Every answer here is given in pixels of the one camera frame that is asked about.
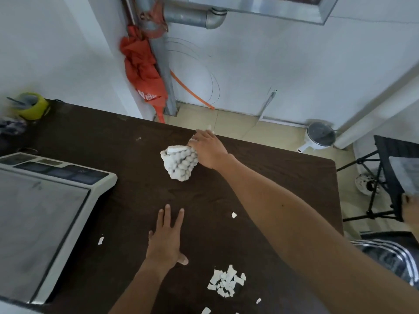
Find stainless steel hood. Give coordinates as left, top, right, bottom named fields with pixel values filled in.
left=164, top=0, right=341, bottom=25

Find striped dark shorts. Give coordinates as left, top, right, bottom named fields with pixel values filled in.
left=350, top=231, right=419, bottom=289

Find pile of white paper scraps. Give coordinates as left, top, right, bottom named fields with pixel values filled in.
left=207, top=265, right=247, bottom=298

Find white dish with dark residue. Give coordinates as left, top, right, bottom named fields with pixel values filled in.
left=355, top=173, right=383, bottom=196

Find person's left hand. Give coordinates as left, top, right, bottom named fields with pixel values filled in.
left=145, top=204, right=189, bottom=271

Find digital weighing scale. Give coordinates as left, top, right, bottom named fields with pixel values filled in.
left=0, top=152, right=118, bottom=305

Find person's right forearm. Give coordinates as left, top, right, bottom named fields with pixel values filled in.
left=214, top=154, right=419, bottom=314

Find grey metal pipe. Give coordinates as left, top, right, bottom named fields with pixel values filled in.
left=132, top=0, right=228, bottom=117

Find dark patterned cloth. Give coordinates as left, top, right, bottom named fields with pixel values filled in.
left=0, top=117, right=27, bottom=137

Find dark wooden table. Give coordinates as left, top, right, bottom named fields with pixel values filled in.
left=0, top=99, right=344, bottom=314

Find orange hose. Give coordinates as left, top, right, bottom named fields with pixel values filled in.
left=170, top=70, right=215, bottom=110

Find person's left forearm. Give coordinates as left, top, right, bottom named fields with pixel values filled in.
left=108, top=259, right=171, bottom=314

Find black folding chair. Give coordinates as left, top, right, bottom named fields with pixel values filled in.
left=337, top=135, right=419, bottom=223

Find white electric pot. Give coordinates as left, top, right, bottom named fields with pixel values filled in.
left=297, top=122, right=337, bottom=154

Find person's right hand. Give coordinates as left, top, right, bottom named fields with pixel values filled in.
left=188, top=129, right=229, bottom=171

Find white foam net sleeve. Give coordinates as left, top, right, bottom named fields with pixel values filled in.
left=160, top=145, right=199, bottom=182

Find thin wire coil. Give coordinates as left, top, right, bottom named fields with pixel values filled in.
left=165, top=37, right=221, bottom=106

